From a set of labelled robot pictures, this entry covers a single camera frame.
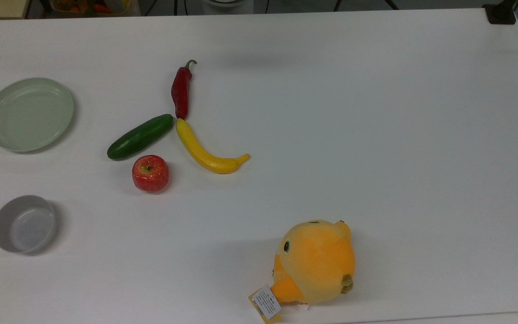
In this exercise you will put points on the red apple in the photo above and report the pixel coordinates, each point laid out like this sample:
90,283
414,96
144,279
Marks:
150,174

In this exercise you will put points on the grey bowl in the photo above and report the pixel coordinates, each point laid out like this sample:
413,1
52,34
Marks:
24,224

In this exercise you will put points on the yellow banana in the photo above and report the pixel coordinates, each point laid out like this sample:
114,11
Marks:
203,155

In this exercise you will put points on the red chili pepper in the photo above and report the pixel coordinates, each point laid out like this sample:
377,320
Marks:
181,92

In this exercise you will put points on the orange plush toy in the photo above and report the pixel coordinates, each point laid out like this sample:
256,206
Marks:
317,263

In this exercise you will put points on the green cucumber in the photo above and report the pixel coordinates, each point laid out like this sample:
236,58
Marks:
140,137

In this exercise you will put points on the black tripod legs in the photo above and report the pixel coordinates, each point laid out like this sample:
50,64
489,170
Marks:
389,3

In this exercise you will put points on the clear box of vegetables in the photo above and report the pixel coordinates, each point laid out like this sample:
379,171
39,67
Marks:
92,6

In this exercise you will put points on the pale green plate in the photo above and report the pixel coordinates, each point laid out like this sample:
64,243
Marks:
29,114

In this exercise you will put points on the black table clamp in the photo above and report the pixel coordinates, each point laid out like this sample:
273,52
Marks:
501,13

